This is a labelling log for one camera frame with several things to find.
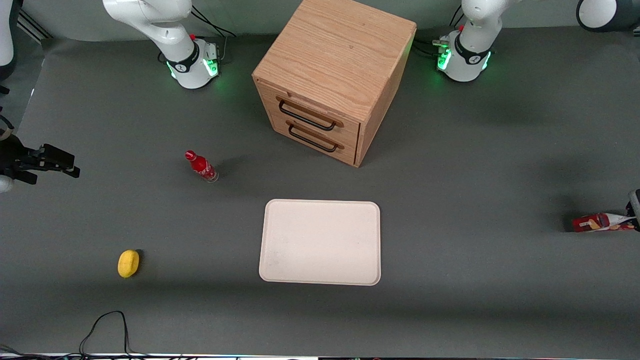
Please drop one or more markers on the wooden drawer front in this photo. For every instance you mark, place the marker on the wooden drawer front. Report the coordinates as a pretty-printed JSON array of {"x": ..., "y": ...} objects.
[
  {"x": 350, "y": 131},
  {"x": 280, "y": 127}
]

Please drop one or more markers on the red cookie box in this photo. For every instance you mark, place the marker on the red cookie box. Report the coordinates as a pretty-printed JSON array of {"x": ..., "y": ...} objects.
[{"x": 597, "y": 222}]

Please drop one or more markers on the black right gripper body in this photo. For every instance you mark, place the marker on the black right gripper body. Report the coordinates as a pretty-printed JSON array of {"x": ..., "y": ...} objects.
[{"x": 12, "y": 158}]

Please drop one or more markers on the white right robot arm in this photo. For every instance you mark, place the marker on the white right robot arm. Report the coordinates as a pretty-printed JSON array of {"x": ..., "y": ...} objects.
[{"x": 165, "y": 30}]

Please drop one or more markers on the yellow lemon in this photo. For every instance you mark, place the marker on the yellow lemon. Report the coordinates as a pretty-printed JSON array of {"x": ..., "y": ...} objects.
[{"x": 128, "y": 263}]

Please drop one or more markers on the cream plastic tray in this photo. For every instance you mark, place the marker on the cream plastic tray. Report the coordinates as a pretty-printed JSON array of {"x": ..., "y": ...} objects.
[{"x": 320, "y": 242}]

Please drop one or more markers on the wooden two-drawer cabinet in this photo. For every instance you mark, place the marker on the wooden two-drawer cabinet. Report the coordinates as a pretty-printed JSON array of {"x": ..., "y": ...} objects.
[{"x": 335, "y": 50}]

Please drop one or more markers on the aluminium frame rail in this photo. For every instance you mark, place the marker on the aluminium frame rail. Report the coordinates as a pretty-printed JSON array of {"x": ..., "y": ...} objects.
[{"x": 32, "y": 25}]

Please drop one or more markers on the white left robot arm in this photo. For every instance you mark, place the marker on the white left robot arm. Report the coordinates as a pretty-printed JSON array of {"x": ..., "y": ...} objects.
[{"x": 470, "y": 55}]

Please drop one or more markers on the red cola bottle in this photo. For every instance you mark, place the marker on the red cola bottle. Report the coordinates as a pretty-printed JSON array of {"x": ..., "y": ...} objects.
[{"x": 202, "y": 167}]

